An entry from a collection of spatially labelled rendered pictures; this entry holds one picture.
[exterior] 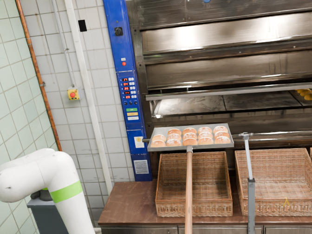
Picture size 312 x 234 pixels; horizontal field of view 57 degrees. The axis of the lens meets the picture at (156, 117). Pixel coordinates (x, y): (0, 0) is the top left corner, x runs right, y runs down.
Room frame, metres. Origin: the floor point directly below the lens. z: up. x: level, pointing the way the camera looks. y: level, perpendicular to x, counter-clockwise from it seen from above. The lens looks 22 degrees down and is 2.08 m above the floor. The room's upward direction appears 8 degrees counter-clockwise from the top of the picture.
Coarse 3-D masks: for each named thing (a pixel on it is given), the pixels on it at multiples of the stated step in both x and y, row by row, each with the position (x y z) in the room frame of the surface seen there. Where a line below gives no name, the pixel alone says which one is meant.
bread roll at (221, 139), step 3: (216, 138) 1.62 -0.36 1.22; (219, 138) 1.61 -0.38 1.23; (222, 138) 1.60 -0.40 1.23; (225, 138) 1.60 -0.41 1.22; (228, 138) 1.61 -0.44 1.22; (216, 141) 1.61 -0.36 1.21; (219, 141) 1.60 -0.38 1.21; (222, 141) 1.59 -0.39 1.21; (225, 141) 1.59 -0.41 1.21; (228, 141) 1.59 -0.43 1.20
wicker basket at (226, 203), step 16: (160, 160) 2.10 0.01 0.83; (192, 160) 2.11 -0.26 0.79; (208, 160) 2.08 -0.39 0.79; (224, 160) 2.06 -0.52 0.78; (160, 176) 1.99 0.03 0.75; (192, 176) 2.07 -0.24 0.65; (208, 176) 2.05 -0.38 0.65; (224, 176) 2.02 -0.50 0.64; (160, 192) 1.91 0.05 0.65; (176, 192) 1.97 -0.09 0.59; (192, 192) 1.94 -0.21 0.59; (208, 192) 1.91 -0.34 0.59; (224, 192) 1.89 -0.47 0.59; (160, 208) 1.71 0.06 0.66; (176, 208) 1.77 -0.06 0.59; (192, 208) 1.75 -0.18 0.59; (208, 208) 1.65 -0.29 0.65; (224, 208) 1.63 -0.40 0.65
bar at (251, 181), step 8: (232, 136) 1.73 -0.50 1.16; (240, 136) 1.72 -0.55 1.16; (248, 136) 1.71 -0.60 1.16; (256, 136) 1.71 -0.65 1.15; (248, 152) 1.64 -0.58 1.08; (248, 160) 1.61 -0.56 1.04; (248, 168) 1.57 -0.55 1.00; (248, 184) 1.50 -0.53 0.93; (248, 192) 1.50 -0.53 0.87; (248, 200) 1.50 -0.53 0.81; (248, 208) 1.50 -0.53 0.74; (248, 216) 1.50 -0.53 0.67; (248, 224) 1.50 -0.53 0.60; (248, 232) 1.50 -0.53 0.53
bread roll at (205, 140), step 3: (201, 138) 1.64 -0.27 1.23; (204, 138) 1.63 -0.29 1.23; (207, 138) 1.63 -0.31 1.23; (210, 138) 1.63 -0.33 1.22; (198, 141) 1.64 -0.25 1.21; (201, 141) 1.62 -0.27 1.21; (204, 141) 1.62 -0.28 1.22; (207, 141) 1.61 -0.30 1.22; (210, 141) 1.61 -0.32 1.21; (213, 141) 1.63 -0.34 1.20; (201, 144) 1.62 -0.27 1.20
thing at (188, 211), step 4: (188, 152) 1.52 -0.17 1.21; (188, 156) 1.47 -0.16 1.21; (188, 160) 1.43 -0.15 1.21; (188, 164) 1.39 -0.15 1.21; (188, 168) 1.35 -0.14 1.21; (188, 172) 1.31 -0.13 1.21; (188, 176) 1.27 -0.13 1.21; (188, 180) 1.24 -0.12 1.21; (188, 184) 1.20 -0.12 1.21; (188, 188) 1.17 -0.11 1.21; (188, 192) 1.14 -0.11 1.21; (188, 196) 1.11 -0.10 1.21; (188, 200) 1.08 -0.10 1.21; (188, 204) 1.05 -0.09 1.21; (188, 208) 1.03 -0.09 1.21; (188, 212) 1.00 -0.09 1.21; (188, 216) 0.98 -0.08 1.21; (188, 220) 0.95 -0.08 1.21; (188, 224) 0.93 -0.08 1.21; (188, 228) 0.91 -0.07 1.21; (188, 232) 0.89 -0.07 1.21
